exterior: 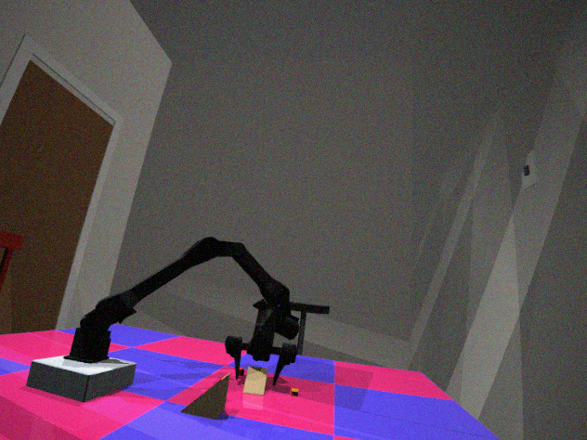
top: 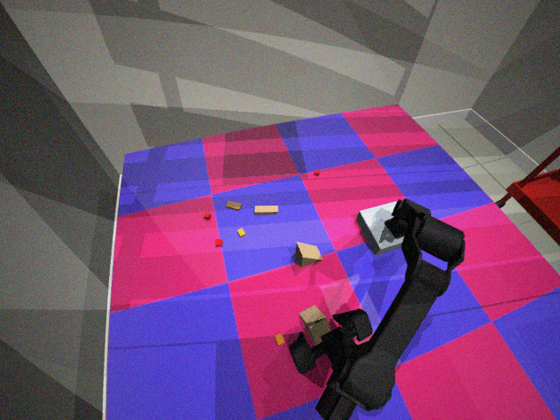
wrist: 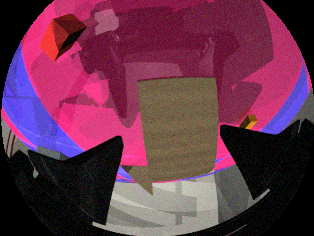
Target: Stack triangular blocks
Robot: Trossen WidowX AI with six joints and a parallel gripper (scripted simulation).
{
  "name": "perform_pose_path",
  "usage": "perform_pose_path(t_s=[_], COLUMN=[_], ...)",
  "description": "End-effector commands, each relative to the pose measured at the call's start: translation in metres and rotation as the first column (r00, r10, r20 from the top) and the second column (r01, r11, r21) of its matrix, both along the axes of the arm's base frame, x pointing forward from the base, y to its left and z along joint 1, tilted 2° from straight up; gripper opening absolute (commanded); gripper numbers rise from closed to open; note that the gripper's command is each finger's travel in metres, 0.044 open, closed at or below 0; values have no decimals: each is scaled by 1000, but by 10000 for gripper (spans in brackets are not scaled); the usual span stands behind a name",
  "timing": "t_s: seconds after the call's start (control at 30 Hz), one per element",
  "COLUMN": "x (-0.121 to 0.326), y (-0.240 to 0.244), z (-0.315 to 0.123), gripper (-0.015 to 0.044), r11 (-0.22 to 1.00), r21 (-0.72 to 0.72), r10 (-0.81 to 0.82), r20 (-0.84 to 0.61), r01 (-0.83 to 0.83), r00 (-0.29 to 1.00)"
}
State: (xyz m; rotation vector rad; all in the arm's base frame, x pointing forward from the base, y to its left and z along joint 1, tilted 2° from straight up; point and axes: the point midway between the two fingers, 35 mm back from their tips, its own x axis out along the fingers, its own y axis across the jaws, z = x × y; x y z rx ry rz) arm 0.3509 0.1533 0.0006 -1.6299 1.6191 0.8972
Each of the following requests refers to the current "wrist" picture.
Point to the small orange block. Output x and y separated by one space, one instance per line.
249 122

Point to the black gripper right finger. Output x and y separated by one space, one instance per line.
257 155

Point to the olive triangular block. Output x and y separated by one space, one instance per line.
140 174

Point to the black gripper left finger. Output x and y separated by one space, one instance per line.
87 179

